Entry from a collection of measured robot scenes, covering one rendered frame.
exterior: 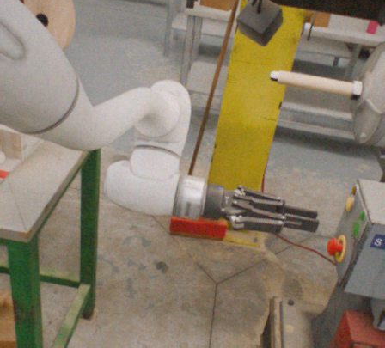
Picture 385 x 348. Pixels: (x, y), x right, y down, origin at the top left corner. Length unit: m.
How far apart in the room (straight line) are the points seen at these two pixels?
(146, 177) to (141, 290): 1.32
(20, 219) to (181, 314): 1.18
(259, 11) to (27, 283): 0.89
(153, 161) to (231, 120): 1.29
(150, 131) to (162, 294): 1.36
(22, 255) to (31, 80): 0.74
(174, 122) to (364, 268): 0.50
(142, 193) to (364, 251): 0.47
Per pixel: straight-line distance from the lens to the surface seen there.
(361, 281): 1.06
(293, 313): 1.87
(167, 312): 2.13
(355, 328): 1.46
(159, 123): 0.91
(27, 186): 1.22
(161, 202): 0.92
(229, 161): 2.29
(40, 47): 0.46
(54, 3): 1.33
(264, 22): 0.54
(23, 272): 1.19
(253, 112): 2.16
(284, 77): 1.15
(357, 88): 1.18
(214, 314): 2.16
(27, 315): 1.30
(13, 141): 1.28
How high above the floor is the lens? 1.64
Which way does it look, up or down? 31 degrees down
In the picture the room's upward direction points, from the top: 9 degrees clockwise
